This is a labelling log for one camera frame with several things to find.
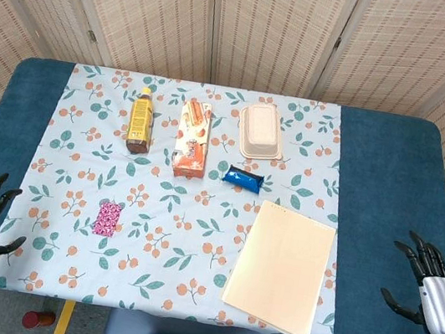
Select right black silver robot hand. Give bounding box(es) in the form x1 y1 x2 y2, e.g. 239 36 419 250
373 227 445 334

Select pink patterned pouch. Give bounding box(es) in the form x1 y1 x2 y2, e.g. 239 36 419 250
91 199 125 240

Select red cylindrical can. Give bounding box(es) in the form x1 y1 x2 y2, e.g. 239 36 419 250
21 307 57 332

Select dark blue table cover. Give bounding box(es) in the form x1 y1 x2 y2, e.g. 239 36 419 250
0 49 445 334

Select yellow floor tape strip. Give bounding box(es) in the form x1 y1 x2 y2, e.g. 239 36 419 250
51 298 78 334

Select floral light blue tablecloth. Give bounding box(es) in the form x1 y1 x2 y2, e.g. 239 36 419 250
0 51 371 334

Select beige paper folder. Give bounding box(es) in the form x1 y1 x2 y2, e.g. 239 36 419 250
215 195 340 334

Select tea bottle with yellow label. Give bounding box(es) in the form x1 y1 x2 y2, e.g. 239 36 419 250
122 85 162 158

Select blue snack packet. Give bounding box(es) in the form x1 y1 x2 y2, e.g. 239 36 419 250
220 162 268 195

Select orange biscuit box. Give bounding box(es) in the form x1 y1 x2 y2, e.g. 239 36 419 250
169 96 217 182

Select beige plastic food container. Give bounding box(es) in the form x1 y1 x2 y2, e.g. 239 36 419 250
232 98 292 165

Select woven bamboo folding screen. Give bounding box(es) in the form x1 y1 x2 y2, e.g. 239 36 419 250
0 0 445 212

